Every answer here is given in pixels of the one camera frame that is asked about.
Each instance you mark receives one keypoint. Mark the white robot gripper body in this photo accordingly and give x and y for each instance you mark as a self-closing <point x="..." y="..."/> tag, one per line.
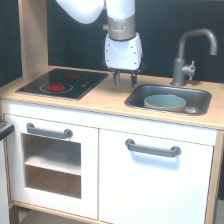
<point x="123" y="55"/>

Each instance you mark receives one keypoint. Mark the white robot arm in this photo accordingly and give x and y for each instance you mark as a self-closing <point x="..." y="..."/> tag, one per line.
<point x="120" y="14"/>

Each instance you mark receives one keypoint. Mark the grey cabinet door handle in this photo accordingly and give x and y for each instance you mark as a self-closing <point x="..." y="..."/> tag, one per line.
<point x="170" y="153"/>

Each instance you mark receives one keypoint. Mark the wooden toy kitchen frame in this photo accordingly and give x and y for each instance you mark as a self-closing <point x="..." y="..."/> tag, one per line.
<point x="106" y="99"/>

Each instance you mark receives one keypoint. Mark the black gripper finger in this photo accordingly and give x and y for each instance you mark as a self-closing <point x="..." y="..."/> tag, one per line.
<point x="116" y="77"/>
<point x="133" y="80"/>

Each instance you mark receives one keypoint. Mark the white cabinet door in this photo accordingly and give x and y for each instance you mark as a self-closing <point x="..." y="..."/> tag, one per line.
<point x="138" y="188"/>

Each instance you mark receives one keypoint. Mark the white oven door with window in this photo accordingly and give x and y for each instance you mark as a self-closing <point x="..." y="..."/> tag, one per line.
<point x="52" y="173"/>

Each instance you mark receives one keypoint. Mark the dark object at left edge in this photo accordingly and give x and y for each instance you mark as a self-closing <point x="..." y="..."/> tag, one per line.
<point x="5" y="129"/>

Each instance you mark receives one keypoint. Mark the black toy stove top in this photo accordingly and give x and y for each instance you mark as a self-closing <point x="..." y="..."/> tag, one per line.
<point x="64" y="84"/>

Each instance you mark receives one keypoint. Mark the grey metal sink basin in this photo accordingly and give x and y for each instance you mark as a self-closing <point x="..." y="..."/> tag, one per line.
<point x="197" y="101"/>

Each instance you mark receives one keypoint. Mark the light blue toy pot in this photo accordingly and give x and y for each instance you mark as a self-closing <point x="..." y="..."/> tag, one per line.
<point x="165" y="102"/>

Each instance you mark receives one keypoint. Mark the grey oven door handle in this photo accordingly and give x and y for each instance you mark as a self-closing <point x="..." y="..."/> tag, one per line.
<point x="31" y="129"/>

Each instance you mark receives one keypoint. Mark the grey toy faucet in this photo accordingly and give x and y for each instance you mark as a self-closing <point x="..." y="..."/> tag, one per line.
<point x="181" y="69"/>

